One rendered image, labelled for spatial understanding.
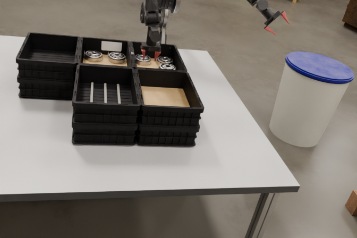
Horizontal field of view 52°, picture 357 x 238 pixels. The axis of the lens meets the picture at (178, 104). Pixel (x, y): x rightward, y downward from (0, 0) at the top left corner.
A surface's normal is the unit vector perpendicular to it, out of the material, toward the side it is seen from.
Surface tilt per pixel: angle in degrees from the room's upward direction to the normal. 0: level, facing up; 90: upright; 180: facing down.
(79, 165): 0
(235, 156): 0
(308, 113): 94
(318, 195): 0
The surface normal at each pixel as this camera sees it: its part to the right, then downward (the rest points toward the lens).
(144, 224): 0.16, -0.86
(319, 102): -0.07, 0.54
